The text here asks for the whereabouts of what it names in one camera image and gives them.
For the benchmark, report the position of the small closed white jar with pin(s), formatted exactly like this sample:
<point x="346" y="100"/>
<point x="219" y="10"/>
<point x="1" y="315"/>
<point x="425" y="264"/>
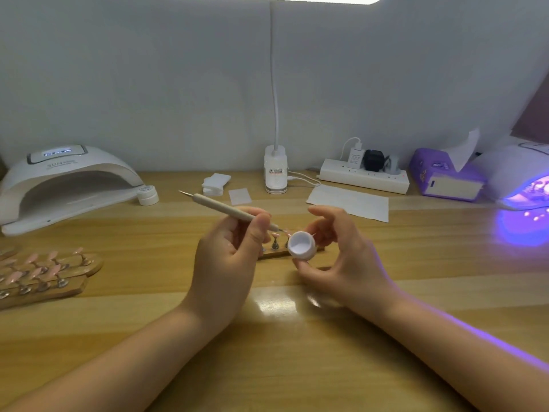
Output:
<point x="147" y="195"/>

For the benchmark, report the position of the white power strip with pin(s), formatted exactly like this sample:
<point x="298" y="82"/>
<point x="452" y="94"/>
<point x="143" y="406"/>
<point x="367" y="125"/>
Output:
<point x="365" y="176"/>

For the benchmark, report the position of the person's left hand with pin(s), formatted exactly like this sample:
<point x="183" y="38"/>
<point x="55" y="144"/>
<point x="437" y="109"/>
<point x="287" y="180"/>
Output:
<point x="225" y="274"/>

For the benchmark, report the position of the white tissue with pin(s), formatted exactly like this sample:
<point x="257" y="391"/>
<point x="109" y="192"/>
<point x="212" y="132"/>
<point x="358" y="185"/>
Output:
<point x="463" y="150"/>

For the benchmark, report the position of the small white paper square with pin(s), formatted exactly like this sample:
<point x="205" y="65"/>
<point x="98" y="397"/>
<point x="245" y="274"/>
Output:
<point x="240" y="196"/>

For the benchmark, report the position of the person's right hand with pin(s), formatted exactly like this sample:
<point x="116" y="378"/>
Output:
<point x="352" y="266"/>

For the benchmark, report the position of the wooden nail holder strip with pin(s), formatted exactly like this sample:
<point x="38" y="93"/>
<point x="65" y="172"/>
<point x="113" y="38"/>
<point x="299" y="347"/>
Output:
<point x="273" y="251"/>

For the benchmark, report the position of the stack of white cotton pads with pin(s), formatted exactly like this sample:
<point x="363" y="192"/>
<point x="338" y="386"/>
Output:
<point x="217" y="184"/>

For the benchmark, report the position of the purple tissue box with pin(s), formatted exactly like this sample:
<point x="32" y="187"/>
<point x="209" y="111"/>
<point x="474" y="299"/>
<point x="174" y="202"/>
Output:
<point x="431" y="174"/>

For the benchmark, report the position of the white paper sheet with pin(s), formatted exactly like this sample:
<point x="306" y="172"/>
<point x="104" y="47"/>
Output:
<point x="347" y="203"/>

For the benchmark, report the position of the brown wooden board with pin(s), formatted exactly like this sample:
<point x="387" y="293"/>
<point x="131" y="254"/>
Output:
<point x="533" y="111"/>

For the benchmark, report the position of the grey dotting pen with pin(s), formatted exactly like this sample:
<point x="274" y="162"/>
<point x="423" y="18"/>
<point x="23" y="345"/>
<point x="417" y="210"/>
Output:
<point x="214" y="204"/>

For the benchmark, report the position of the person's left forearm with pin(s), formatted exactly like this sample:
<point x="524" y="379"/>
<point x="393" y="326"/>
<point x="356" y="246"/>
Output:
<point x="103" y="373"/>

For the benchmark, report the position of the white desk lamp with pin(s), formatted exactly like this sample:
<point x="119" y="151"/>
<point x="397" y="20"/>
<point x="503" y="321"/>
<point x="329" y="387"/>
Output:
<point x="275" y="171"/>

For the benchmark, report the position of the white nail lamp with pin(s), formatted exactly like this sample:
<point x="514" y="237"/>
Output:
<point x="64" y="177"/>
<point x="515" y="167"/>

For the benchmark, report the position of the white charger plug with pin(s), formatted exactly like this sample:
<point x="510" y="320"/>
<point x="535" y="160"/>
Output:
<point x="355" y="157"/>

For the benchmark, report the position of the white gel jar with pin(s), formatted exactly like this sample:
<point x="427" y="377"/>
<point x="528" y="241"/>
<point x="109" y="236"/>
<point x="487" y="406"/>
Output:
<point x="301" y="245"/>

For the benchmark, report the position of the wooden stands with pink nails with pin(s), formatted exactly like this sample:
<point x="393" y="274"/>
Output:
<point x="43" y="277"/>

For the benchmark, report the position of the grey plug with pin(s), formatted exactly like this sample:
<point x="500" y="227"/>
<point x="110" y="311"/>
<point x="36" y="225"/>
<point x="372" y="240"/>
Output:
<point x="393" y="164"/>

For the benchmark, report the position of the black plug adapter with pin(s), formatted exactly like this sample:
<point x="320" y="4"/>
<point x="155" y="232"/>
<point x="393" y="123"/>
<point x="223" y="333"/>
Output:
<point x="374" y="160"/>

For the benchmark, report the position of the person's right forearm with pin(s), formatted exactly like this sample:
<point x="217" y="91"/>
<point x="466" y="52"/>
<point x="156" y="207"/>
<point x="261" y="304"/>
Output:
<point x="467" y="360"/>

